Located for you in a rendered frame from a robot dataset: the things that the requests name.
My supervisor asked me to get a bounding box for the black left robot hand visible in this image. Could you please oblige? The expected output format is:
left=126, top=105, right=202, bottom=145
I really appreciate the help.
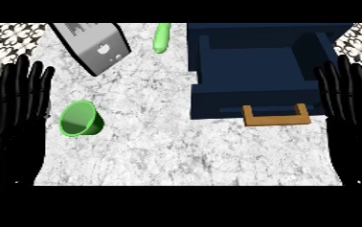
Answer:
left=0, top=54, right=55, bottom=187

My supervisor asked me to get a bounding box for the green cup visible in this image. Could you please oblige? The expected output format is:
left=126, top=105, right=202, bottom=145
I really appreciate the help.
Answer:
left=57, top=100, right=106, bottom=138

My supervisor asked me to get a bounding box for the dark blue open drawer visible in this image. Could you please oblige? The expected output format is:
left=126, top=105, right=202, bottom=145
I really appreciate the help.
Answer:
left=188, top=34, right=333, bottom=121

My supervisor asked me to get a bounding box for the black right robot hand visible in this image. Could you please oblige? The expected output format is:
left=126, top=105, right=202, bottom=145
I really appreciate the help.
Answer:
left=313, top=54, right=362, bottom=187

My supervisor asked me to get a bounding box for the dark blue cabinet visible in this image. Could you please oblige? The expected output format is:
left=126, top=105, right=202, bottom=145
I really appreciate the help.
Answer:
left=185, top=23, right=354, bottom=73

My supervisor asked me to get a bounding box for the green cucumber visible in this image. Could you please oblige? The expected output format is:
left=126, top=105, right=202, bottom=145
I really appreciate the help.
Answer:
left=150, top=23, right=172, bottom=54

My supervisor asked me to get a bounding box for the grey metal appliance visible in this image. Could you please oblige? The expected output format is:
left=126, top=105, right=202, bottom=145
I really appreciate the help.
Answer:
left=48, top=23, right=132, bottom=78

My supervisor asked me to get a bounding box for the brown wooden drawer handle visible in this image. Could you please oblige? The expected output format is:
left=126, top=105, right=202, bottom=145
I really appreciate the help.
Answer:
left=242, top=102, right=313, bottom=127

